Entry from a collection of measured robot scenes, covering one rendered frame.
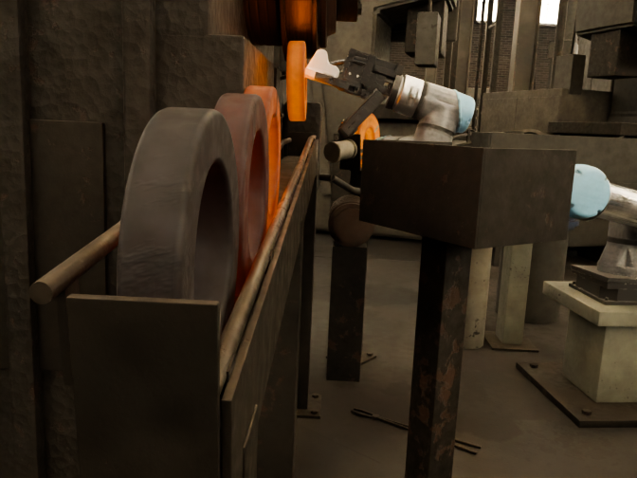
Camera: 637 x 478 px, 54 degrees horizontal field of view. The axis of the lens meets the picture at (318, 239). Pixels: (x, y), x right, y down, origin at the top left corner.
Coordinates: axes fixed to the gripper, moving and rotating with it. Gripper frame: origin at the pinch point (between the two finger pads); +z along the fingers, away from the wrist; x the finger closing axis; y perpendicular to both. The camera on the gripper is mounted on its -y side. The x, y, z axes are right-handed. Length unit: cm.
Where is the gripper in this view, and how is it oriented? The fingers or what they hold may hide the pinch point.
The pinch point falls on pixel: (298, 71)
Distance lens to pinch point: 127.6
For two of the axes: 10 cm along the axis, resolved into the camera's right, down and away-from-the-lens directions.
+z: -9.5, -3.0, -0.3
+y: 3.0, -9.3, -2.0
